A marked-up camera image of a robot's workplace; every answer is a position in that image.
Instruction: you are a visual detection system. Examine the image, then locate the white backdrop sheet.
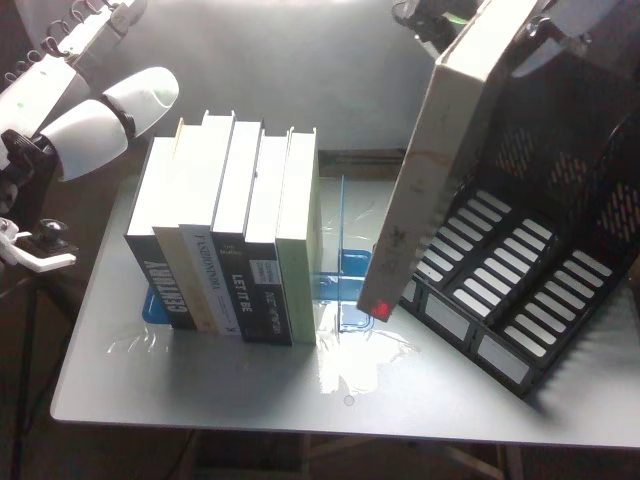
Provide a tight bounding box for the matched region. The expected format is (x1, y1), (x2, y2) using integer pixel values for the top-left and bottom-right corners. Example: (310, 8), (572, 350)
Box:
(12, 0), (441, 154)

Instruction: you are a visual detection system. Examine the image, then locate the cream spine book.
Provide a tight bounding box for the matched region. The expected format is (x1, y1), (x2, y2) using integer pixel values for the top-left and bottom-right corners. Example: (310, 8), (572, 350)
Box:
(151, 117), (221, 334)

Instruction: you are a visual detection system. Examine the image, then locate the black plastic file rack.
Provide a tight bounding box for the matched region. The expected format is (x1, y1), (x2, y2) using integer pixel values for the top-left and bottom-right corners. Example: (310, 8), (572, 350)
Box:
(399, 27), (640, 401)

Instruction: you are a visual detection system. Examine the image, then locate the cream book with red sticker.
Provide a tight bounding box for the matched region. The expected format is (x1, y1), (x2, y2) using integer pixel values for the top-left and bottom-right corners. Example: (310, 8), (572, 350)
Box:
(356, 0), (544, 320)

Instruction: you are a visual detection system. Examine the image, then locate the blue plastic bookend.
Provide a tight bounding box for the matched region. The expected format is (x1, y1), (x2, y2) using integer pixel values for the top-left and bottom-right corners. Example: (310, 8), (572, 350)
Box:
(308, 173), (377, 335)
(141, 289), (174, 326)

